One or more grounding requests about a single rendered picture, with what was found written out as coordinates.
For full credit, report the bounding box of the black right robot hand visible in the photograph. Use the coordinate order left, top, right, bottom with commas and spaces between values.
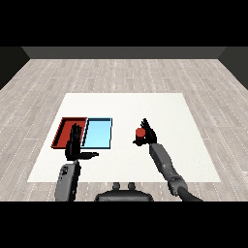
132, 117, 158, 147

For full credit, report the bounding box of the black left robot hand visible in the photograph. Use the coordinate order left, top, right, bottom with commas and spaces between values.
64, 122, 100, 162

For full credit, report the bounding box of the small red can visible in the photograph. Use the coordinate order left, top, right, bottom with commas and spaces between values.
135, 127, 147, 144

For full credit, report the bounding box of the shallow red open box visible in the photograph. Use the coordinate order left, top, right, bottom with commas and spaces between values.
50, 116, 88, 150

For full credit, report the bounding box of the shallow light blue open box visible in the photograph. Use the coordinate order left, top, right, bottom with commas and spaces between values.
80, 116, 113, 150

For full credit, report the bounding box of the dark grey robot body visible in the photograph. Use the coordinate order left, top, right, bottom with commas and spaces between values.
94, 182, 155, 202

